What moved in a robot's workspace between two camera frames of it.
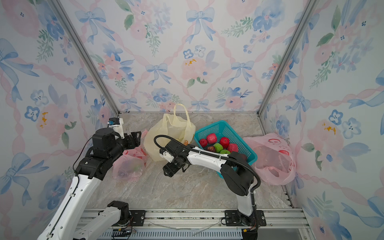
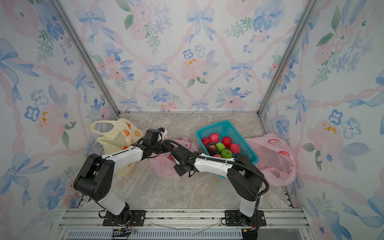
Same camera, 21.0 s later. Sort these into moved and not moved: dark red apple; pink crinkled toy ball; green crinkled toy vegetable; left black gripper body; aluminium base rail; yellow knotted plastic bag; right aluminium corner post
Moved: yellow knotted plastic bag; left black gripper body
Not moved: green crinkled toy vegetable; dark red apple; pink crinkled toy ball; aluminium base rail; right aluminium corner post
